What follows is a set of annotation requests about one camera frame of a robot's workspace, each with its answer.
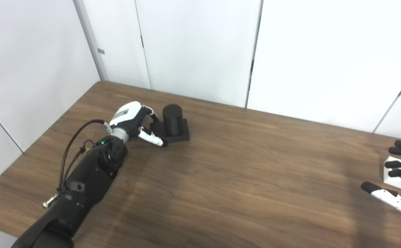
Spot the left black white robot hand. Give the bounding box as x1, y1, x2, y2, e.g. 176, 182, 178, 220
109, 101, 168, 147

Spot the black peg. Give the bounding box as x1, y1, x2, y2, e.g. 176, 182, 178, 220
150, 104, 191, 143

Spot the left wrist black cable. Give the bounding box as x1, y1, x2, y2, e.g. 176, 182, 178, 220
42, 119, 113, 209

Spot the grey wall corner post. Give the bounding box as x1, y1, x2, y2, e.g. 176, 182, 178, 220
73, 0, 110, 82

